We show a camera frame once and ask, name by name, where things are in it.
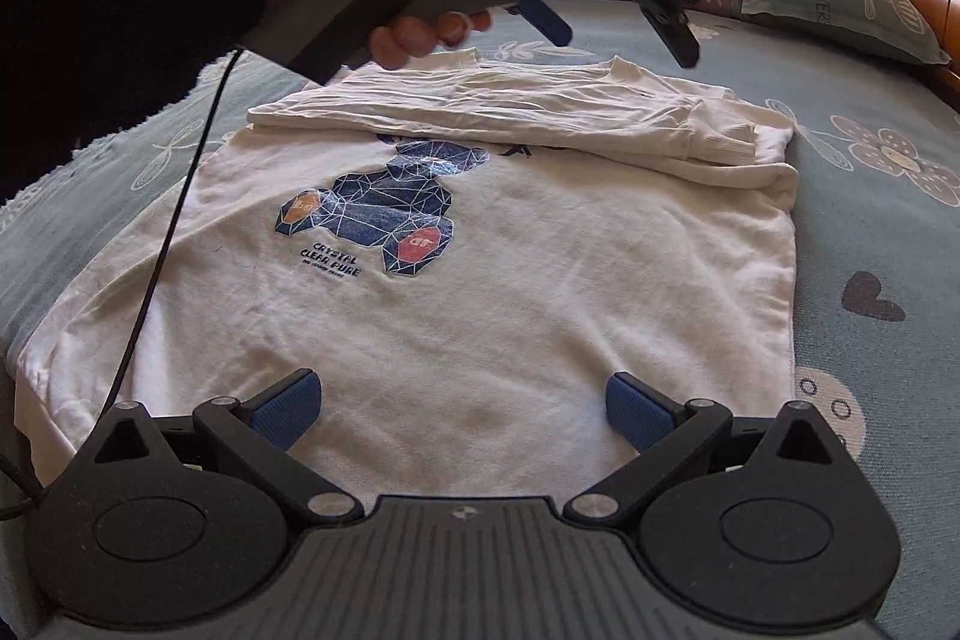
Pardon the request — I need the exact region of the blue floral bed sheet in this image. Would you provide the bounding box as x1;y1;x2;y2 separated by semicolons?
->
0;0;960;640

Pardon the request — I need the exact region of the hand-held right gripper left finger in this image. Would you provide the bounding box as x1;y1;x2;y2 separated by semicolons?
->
88;368;366;529

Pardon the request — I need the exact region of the white printed long-sleeve shirt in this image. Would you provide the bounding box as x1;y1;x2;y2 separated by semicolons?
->
15;47;800;498

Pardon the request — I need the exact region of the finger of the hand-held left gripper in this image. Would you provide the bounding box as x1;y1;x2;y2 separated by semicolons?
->
640;4;704;70
516;0;572;46

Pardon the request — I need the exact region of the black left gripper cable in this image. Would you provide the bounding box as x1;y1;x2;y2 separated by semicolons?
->
0;47;245;522

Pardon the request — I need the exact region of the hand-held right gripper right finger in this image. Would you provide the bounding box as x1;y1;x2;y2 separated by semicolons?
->
562;372;842;528

